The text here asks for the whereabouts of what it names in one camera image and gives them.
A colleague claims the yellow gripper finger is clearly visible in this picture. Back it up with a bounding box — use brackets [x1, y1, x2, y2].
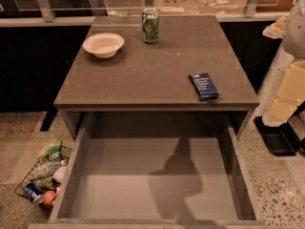
[262, 60, 305, 127]
[262, 14, 288, 39]

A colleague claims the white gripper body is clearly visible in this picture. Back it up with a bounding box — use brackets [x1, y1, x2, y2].
[282, 0, 305, 58]

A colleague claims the green soda can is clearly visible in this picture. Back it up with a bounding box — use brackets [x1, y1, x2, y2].
[142, 8, 159, 43]

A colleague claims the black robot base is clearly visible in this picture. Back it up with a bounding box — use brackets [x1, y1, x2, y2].
[254, 107, 305, 156]

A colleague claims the open grey top drawer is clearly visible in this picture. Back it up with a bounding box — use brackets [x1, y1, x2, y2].
[29, 113, 281, 229]

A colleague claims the blue soda can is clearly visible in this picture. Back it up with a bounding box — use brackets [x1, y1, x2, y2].
[23, 183, 44, 204]

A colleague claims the dark blue snack bar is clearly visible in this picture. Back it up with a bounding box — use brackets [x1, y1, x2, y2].
[189, 73, 219, 100]

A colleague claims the white bowl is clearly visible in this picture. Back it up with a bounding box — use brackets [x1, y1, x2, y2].
[83, 32, 124, 58]

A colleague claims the white round object in basket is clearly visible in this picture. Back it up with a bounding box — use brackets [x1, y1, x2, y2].
[52, 166, 67, 183]

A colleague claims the green chip bag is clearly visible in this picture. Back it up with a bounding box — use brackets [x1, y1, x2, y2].
[35, 139, 62, 162]

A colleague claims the clear plastic water bottle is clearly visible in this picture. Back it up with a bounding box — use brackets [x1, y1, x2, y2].
[32, 159, 68, 177]

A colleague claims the green packet in basket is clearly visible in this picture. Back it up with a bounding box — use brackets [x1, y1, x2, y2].
[30, 176, 54, 190]

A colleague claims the orange fruit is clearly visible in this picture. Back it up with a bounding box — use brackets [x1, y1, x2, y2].
[43, 190, 57, 206]

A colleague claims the wire basket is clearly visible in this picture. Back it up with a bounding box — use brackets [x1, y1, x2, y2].
[14, 145, 71, 200]

